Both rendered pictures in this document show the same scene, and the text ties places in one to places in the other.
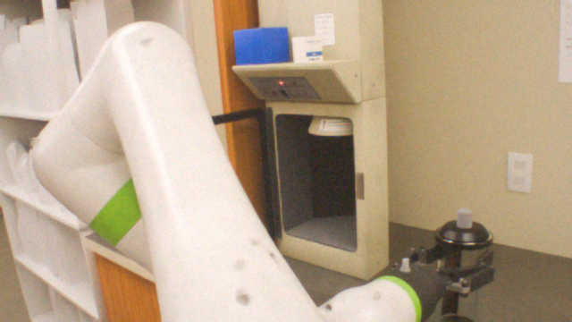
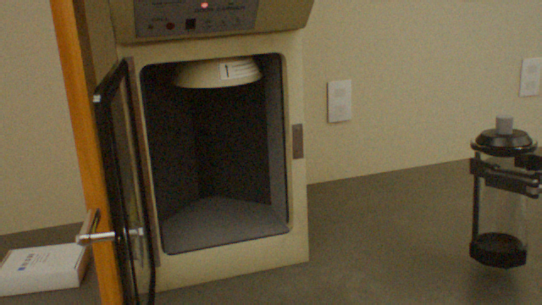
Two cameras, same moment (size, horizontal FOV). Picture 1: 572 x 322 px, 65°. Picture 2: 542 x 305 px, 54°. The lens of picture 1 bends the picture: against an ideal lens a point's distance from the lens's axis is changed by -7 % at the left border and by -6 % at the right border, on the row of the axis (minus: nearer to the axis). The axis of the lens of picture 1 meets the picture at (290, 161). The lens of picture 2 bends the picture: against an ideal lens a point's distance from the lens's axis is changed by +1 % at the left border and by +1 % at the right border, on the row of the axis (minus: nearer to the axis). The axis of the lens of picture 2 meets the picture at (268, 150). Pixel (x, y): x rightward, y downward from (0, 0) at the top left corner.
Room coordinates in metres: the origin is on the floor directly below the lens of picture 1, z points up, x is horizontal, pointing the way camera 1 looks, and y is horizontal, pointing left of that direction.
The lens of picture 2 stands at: (0.67, 0.67, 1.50)
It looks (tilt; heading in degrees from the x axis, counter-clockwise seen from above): 18 degrees down; 303
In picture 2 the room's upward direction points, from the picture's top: 3 degrees counter-clockwise
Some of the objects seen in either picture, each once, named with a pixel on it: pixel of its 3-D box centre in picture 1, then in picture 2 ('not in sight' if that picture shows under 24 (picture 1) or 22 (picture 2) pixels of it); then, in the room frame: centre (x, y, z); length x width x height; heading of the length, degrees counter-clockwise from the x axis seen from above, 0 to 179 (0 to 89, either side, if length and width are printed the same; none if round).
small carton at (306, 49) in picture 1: (307, 49); not in sight; (1.17, -0.06, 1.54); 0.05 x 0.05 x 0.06; 34
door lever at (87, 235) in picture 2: not in sight; (102, 225); (1.21, 0.25, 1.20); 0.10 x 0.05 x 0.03; 131
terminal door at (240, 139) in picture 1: (224, 189); (131, 207); (1.23, 0.18, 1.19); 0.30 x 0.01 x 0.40; 131
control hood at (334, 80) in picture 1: (294, 82); (217, 5); (1.20, -0.02, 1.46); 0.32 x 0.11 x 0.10; 48
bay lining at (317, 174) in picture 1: (340, 170); (210, 138); (1.33, -0.14, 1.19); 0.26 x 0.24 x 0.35; 48
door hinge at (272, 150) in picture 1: (272, 175); (141, 169); (1.33, 0.05, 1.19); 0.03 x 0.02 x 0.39; 48
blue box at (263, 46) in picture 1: (261, 46); not in sight; (1.27, 0.05, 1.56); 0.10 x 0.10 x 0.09; 48
